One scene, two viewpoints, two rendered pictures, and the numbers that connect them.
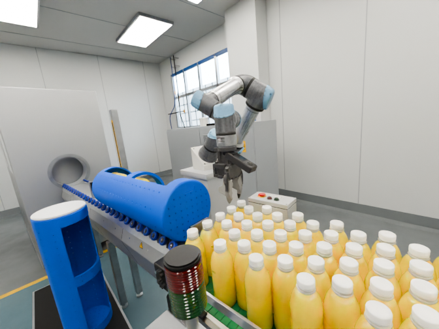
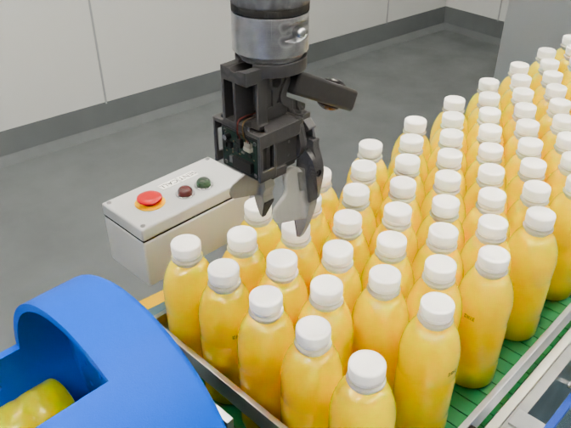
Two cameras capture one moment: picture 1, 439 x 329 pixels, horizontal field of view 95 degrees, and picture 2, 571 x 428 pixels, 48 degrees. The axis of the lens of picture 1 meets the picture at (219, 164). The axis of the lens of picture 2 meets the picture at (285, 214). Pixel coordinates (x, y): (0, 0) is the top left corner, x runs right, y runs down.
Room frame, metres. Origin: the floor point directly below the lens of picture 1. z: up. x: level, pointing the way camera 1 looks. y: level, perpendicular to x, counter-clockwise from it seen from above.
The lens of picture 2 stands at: (0.71, 0.57, 1.59)
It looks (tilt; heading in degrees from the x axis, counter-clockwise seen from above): 34 degrees down; 272
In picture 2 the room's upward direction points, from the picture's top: straight up
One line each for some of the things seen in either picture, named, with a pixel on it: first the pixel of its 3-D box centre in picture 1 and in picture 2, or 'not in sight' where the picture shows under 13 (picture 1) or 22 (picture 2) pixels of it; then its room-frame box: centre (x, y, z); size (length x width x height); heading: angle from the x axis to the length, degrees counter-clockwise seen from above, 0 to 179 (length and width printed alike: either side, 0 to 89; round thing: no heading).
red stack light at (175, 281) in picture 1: (184, 269); not in sight; (0.30, 0.08, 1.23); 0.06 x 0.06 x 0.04
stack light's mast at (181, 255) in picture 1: (188, 294); not in sight; (0.30, 0.08, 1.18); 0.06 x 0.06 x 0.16
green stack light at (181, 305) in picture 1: (187, 292); not in sight; (0.30, 0.08, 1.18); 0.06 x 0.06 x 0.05
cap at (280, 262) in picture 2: (238, 217); (281, 266); (0.74, -0.06, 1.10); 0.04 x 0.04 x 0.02
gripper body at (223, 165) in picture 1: (227, 162); (266, 111); (0.75, -0.03, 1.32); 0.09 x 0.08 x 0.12; 48
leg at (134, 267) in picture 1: (133, 265); not in sight; (1.59, 0.84, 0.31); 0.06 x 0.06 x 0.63; 48
